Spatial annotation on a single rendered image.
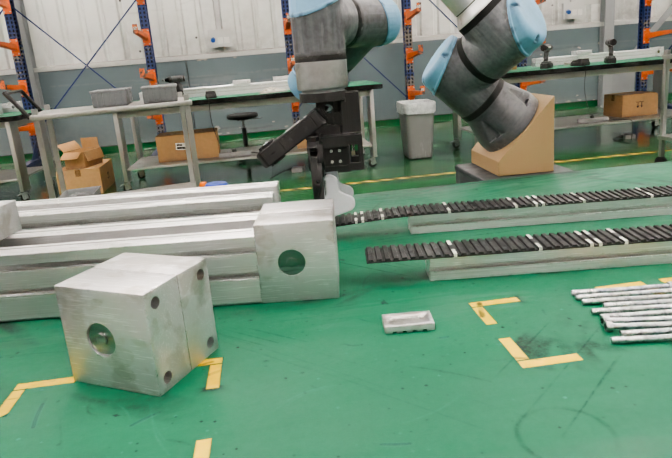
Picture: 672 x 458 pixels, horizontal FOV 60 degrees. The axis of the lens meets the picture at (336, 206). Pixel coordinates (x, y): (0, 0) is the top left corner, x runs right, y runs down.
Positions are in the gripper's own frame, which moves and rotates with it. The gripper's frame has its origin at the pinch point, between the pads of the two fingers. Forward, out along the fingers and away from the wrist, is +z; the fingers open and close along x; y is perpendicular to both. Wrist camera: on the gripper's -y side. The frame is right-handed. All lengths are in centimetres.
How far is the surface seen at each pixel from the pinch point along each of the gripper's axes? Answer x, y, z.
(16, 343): -29.5, -32.4, 2.1
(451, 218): -2.1, 19.7, 0.2
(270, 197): -4.9, -6.7, -6.0
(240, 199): -4.9, -11.1, -6.0
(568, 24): 789, 343, -41
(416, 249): -18.9, 12.2, -1.2
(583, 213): -2.0, 39.6, 1.1
